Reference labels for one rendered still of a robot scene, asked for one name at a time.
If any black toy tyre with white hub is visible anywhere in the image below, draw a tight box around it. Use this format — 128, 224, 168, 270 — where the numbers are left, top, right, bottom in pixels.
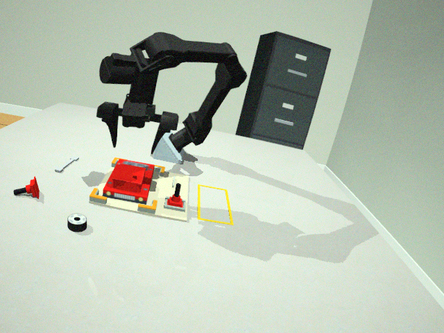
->
67, 213, 87, 232

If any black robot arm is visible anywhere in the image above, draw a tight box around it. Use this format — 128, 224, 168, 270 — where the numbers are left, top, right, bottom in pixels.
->
99, 32, 247, 153

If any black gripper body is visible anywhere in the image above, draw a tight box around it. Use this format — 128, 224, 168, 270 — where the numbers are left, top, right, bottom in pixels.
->
96, 84, 179, 130

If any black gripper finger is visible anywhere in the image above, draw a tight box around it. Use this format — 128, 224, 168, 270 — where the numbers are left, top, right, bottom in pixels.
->
151, 126, 171, 154
101, 116, 119, 148

